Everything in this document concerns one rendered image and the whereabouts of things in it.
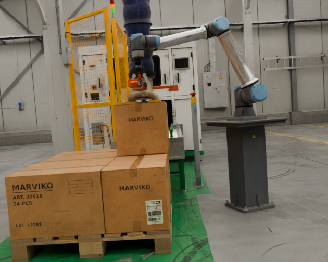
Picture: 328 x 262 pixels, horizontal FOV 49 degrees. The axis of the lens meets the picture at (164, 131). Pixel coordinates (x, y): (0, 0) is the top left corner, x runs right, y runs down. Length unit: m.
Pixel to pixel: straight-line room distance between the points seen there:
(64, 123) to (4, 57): 9.02
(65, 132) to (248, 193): 2.25
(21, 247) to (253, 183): 1.81
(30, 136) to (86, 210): 10.46
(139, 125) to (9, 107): 10.47
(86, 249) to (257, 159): 1.55
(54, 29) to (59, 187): 2.48
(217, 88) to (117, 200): 10.18
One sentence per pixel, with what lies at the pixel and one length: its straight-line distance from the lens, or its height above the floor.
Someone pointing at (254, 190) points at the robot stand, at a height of 0.16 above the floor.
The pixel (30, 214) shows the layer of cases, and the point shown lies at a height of 0.29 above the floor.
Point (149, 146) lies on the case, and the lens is 2.77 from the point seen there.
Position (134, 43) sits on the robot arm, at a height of 1.38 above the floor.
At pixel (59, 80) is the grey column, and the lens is 4.33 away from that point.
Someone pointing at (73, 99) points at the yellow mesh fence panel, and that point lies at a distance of 4.81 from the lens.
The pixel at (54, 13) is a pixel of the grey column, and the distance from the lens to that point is 4.46.
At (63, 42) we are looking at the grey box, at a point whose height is 1.71.
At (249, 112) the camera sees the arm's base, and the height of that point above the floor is 0.81.
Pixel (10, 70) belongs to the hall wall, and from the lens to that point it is 13.07.
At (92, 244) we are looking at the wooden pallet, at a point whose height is 0.09.
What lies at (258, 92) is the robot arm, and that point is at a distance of 2.92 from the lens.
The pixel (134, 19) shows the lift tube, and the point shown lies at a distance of 3.03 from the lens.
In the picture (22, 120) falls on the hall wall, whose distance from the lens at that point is 12.90.
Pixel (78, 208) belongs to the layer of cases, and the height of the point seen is 0.32.
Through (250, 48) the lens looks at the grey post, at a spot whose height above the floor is 1.80.
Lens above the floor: 0.90
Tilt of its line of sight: 4 degrees down
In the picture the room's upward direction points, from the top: 4 degrees counter-clockwise
